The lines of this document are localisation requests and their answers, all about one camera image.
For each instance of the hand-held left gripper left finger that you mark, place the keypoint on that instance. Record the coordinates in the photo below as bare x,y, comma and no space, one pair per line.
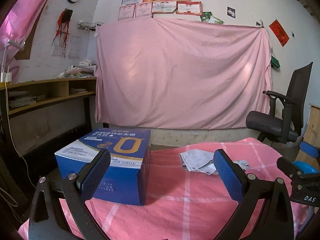
96,175

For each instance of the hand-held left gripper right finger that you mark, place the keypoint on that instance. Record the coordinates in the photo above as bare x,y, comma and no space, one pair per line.
228,177

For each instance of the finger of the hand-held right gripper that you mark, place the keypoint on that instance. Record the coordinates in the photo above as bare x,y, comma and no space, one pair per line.
287,166
310,150

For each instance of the blue cardboard box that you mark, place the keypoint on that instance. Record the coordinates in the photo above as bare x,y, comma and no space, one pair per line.
125,170

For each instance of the grey white paper leaflet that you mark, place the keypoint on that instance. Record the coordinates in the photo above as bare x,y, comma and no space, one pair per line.
196,160

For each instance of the blue plastic basin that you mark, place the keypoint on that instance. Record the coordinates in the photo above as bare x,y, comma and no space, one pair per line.
306,167

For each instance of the wooden cabinet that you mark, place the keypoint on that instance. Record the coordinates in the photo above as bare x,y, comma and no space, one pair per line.
312,127

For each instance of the pink plaid tablecloth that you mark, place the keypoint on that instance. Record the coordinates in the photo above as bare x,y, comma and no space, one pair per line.
187,197

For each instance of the black office chair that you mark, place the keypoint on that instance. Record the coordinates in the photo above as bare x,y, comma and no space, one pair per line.
296,100

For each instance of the thin booklet pile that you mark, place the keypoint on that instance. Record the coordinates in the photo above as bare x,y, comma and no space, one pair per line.
78,91

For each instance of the wooden desk with shelf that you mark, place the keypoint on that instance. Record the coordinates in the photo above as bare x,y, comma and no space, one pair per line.
57,82

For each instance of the stack of books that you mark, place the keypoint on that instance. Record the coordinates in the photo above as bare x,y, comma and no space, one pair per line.
80,71

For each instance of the pile of papers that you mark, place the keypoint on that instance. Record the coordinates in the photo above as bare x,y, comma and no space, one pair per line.
22,100

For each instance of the pink hanging sheet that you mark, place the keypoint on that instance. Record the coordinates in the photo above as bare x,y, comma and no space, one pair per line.
180,75

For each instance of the red paper poster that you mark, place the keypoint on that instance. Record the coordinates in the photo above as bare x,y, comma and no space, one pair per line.
279,32

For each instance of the white charger plug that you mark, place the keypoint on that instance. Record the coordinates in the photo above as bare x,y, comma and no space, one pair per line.
6,76

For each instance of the white desk lamp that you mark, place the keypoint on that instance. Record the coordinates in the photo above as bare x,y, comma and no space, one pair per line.
15,44

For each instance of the red tassel ornament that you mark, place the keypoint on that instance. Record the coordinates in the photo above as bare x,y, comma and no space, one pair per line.
62,25

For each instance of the green photo print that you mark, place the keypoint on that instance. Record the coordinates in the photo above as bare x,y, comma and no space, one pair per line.
216,20
206,16

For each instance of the pink curtain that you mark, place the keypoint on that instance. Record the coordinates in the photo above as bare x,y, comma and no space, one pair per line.
22,17

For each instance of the wall calendar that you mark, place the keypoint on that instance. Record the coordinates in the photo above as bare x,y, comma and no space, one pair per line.
75,47

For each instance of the black framed wall photo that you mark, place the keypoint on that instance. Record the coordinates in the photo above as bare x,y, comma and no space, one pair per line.
231,12

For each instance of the group of wall certificates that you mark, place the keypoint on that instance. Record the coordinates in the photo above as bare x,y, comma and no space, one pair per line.
165,0

